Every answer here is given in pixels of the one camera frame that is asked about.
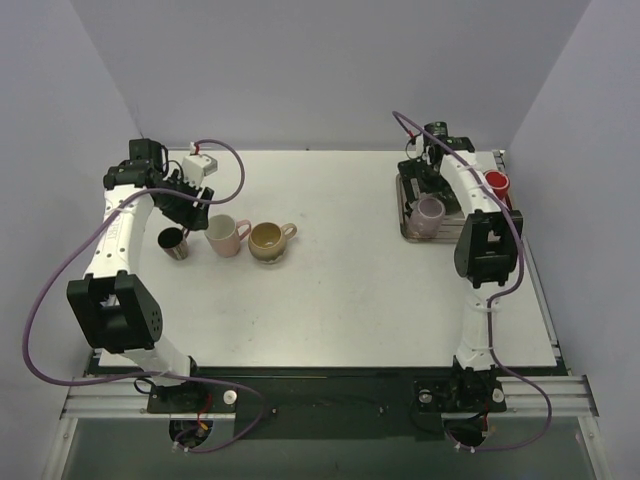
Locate brown striped small cup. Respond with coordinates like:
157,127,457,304
157,227,189,261

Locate pink mug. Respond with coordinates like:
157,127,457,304
204,214,252,258

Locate lilac mug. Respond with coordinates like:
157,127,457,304
407,196,446,238

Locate beige round mug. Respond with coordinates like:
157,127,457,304
248,222,298,264

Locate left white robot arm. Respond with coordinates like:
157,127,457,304
66,139,217,412

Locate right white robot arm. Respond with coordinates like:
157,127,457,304
396,121,524,372

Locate red mug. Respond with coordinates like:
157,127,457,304
484,170,510,200

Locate metal tray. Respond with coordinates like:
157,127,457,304
394,169,471,246

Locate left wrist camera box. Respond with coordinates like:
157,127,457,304
181,154,218,185

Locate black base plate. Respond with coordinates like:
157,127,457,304
147,367,506,440

